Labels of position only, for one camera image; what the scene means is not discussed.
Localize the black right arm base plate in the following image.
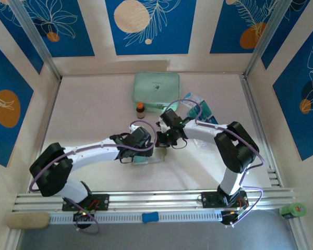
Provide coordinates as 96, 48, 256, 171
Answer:
201, 191, 249, 209

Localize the aluminium side rail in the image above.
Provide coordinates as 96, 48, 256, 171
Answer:
240, 75, 283, 189

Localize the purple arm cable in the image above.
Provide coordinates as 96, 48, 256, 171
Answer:
28, 120, 157, 236
165, 98, 266, 229

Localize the mint green zip pouch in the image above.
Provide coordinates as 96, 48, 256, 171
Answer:
132, 71, 180, 114

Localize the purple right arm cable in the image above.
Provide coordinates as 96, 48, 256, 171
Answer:
165, 98, 266, 229

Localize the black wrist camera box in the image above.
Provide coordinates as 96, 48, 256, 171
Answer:
126, 124, 153, 149
160, 109, 184, 127

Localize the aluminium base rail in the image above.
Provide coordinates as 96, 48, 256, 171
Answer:
12, 186, 296, 212

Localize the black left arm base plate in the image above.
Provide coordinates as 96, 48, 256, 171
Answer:
62, 194, 110, 212

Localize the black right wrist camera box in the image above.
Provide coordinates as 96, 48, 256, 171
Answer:
160, 109, 184, 127

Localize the brown bottle orange cap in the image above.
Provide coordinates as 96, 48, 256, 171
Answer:
136, 102, 146, 119

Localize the aluminium frame post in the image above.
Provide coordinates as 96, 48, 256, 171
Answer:
7, 0, 63, 81
244, 0, 313, 79
4, 228, 24, 250

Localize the green round canister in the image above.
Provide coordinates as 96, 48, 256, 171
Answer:
279, 202, 307, 219

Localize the clear plastic bag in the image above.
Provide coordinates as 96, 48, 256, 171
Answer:
132, 149, 167, 166

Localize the blue bone-shaped clip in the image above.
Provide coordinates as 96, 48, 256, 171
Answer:
141, 212, 160, 224

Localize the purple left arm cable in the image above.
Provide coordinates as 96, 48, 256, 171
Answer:
28, 120, 157, 236

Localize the blue floral wall poster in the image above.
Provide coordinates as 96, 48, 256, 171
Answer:
0, 37, 34, 167
14, 0, 95, 57
260, 0, 313, 70
272, 24, 313, 161
210, 0, 286, 55
105, 0, 197, 56
0, 5, 44, 76

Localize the slotted grey cable duct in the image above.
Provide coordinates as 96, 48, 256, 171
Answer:
49, 209, 223, 224

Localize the beige oblong pad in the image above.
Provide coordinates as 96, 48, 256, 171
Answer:
7, 211, 51, 230

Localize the clear plastic packet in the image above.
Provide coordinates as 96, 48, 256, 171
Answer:
194, 137, 209, 149

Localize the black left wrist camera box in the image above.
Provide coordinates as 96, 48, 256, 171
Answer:
126, 124, 153, 149

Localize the white blue surgical packet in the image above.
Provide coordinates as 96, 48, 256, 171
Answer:
181, 91, 203, 106

